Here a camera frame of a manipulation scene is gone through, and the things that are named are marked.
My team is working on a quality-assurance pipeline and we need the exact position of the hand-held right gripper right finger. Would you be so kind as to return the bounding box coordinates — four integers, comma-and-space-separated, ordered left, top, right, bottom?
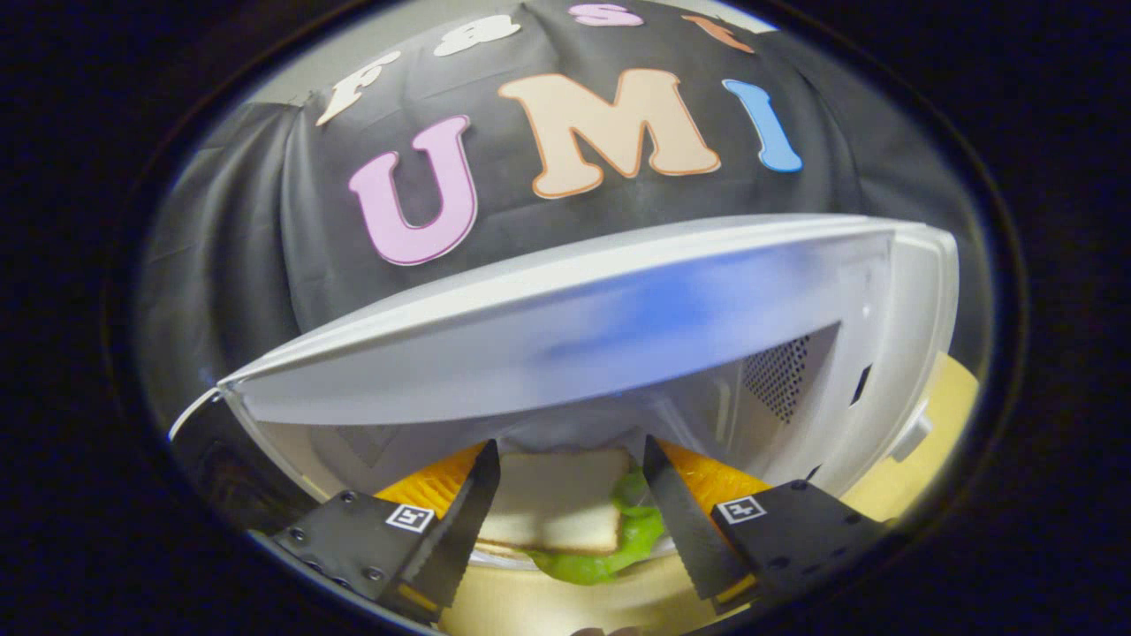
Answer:
641, 435, 889, 617

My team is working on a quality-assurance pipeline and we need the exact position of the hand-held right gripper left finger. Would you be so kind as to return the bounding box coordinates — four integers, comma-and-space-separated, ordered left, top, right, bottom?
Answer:
268, 439, 502, 625

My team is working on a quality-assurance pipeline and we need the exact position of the sandwich with green lettuce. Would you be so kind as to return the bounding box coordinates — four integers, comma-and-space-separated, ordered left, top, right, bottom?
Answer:
477, 446, 665, 586

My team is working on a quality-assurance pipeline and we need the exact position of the white microwave oven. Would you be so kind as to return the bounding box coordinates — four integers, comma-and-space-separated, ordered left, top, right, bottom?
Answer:
168, 214, 961, 635

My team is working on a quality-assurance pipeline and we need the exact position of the black backdrop cloth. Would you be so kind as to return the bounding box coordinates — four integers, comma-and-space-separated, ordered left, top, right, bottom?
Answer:
137, 0, 982, 390

